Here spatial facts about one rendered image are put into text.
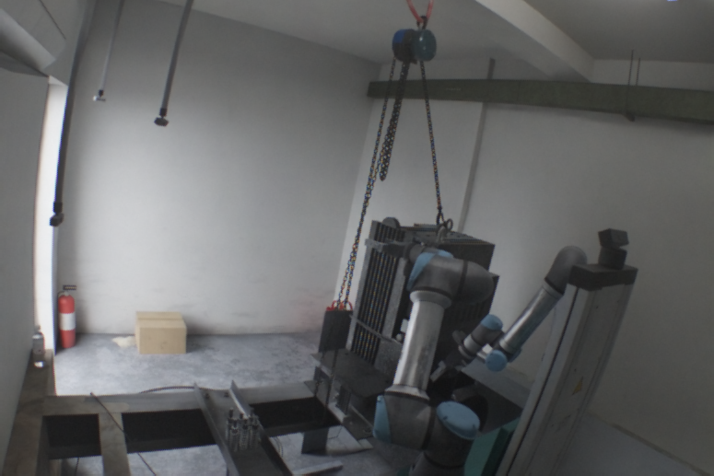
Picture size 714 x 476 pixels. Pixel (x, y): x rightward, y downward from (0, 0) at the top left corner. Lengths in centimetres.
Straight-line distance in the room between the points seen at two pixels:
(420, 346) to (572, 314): 39
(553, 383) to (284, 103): 342
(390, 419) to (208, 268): 312
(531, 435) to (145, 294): 344
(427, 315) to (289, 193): 306
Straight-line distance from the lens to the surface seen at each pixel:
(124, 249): 381
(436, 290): 113
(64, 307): 370
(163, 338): 374
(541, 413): 105
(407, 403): 106
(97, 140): 365
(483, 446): 140
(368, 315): 220
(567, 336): 98
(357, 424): 213
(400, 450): 218
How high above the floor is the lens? 191
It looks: 7 degrees down
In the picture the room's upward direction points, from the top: 12 degrees clockwise
